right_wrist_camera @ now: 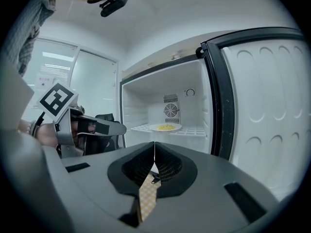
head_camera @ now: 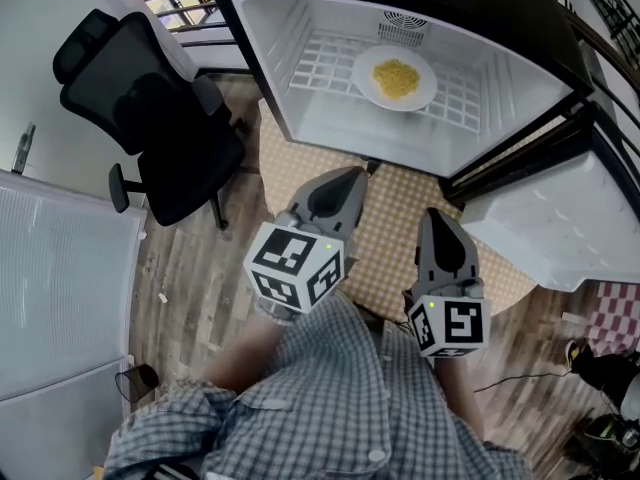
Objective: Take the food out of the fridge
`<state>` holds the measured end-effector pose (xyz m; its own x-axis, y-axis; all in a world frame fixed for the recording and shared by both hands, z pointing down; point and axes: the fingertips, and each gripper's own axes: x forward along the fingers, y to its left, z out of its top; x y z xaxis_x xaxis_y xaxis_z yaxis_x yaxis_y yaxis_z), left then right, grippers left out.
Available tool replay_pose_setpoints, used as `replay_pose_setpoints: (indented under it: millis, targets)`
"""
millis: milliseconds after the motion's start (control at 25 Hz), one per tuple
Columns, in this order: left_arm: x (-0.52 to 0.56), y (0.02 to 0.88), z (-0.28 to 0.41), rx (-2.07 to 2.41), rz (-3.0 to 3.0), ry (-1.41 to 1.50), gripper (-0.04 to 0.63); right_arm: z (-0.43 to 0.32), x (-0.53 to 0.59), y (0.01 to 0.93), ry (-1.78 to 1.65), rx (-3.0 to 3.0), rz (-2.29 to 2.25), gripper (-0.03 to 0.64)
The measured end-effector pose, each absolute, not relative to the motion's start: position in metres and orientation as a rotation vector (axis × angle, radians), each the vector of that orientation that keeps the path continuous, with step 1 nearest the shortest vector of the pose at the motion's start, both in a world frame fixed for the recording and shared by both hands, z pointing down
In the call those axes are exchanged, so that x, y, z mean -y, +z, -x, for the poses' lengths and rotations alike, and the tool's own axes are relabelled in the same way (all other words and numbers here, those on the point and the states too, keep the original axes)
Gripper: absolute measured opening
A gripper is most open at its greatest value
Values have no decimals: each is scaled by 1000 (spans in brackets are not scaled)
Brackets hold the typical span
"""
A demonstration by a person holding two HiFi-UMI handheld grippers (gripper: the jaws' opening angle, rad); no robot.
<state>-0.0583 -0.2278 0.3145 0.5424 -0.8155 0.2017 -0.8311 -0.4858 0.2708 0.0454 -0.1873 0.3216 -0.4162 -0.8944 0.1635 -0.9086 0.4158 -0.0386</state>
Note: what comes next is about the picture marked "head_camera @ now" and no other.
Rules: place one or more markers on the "white plate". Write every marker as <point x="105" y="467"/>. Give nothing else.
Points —
<point x="365" y="88"/>

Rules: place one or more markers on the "person's left forearm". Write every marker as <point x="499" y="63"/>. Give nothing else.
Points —
<point x="240" y="358"/>

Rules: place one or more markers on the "person's plaid shirt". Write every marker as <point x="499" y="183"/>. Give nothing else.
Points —
<point x="340" y="393"/>

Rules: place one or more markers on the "black mesh bin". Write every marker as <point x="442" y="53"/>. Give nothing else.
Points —
<point x="142" y="380"/>

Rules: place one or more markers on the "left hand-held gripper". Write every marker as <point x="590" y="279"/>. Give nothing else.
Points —
<point x="290" y="263"/>

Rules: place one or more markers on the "yellow cooked pasta pile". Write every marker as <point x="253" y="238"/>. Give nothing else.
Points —
<point x="395" y="79"/>

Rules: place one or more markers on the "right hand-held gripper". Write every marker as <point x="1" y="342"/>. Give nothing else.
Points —
<point x="460" y="323"/>

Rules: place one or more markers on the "frosted glass panel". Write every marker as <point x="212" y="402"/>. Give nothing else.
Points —
<point x="65" y="278"/>

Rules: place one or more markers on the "black metal railing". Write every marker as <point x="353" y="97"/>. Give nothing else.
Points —
<point x="607" y="5"/>
<point x="200" y="27"/>

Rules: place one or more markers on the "black and green equipment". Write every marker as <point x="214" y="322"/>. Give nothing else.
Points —
<point x="607" y="430"/>

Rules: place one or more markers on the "red checkered cloth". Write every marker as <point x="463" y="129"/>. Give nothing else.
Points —
<point x="615" y="318"/>

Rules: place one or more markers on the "round checkered table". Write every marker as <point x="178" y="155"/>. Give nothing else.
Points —
<point x="390" y="203"/>

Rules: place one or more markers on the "person's right forearm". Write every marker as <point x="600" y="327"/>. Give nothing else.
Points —
<point x="460" y="398"/>

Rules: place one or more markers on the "white fridge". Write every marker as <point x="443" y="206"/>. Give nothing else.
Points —
<point x="525" y="98"/>

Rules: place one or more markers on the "black office chair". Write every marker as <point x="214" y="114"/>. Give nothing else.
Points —
<point x="170" y="133"/>

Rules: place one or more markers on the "white paper scrap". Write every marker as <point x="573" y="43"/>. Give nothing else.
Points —
<point x="162" y="298"/>

